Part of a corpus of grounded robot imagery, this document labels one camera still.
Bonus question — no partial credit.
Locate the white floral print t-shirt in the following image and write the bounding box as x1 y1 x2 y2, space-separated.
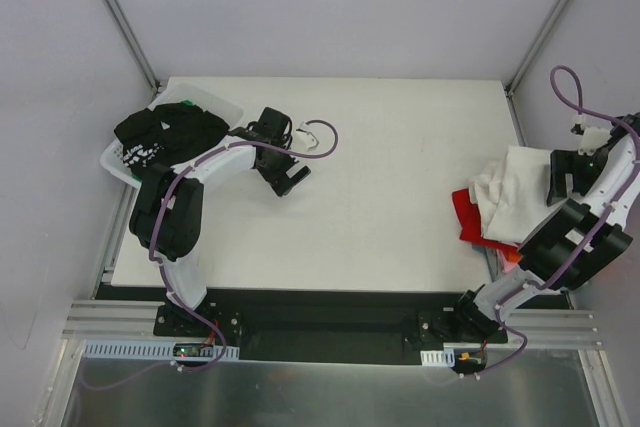
468 146 555 245

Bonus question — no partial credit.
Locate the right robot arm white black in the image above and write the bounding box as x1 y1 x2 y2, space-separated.
449 114 639 342

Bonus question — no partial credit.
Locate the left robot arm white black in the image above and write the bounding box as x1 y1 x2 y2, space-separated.
129 107 314 340

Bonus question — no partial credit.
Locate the white plastic laundry basket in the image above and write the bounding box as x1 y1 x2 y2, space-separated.
100 82 243 189

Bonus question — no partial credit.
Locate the red t-shirt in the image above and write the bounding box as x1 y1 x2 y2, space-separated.
451 189 518 255

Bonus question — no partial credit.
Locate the black printed t-shirt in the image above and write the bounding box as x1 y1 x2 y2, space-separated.
114 101 230 180

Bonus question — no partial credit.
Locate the light blue folded t-shirt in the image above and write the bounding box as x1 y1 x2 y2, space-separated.
472 244 504 281

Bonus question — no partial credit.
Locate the pink folded t-shirt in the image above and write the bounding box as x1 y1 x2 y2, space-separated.
500 251 521 273

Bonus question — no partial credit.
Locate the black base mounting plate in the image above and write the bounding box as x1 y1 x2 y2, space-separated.
153 289 507 365

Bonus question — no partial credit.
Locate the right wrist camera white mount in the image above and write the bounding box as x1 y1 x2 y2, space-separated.
571 114 610 155

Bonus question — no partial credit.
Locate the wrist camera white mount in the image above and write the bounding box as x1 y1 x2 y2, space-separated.
571 114 610 155
293 122 320 152

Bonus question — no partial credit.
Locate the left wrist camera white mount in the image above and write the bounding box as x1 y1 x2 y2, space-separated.
293 122 320 152

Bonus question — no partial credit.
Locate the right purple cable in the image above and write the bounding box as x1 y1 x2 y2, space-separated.
424 65 640 387

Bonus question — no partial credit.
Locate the purple cable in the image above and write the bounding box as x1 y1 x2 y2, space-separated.
79 120 340 390
424 65 640 387

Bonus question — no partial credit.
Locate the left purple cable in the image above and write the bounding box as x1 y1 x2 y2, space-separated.
79 120 340 390

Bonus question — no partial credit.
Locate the aluminium rail profile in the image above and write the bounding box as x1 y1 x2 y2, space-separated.
62 300 604 350

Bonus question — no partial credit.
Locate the left grey cable duct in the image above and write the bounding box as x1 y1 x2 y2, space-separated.
84 340 240 363

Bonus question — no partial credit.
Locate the grey cable duct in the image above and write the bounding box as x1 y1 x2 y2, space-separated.
420 348 455 368
84 340 240 363

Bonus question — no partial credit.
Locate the right aluminium frame post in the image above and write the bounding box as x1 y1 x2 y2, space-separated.
505 0 573 98

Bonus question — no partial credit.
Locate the aluminium frame post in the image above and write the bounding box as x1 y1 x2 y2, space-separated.
505 0 573 98
102 0 161 93

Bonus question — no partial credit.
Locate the left aluminium frame post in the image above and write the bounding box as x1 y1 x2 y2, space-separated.
102 0 161 93

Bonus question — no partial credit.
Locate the right grey cable duct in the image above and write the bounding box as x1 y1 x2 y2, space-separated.
420 348 455 368

